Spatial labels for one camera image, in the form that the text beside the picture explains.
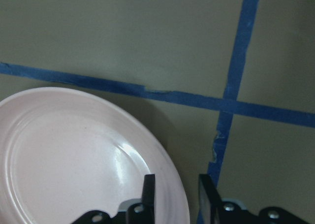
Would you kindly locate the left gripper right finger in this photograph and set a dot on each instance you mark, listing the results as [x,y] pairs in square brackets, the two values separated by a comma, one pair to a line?
[215,210]

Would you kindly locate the pink plate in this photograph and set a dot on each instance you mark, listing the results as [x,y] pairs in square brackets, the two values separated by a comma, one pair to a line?
[64,152]

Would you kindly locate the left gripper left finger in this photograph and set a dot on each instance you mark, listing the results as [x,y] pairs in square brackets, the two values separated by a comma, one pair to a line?
[142,212]

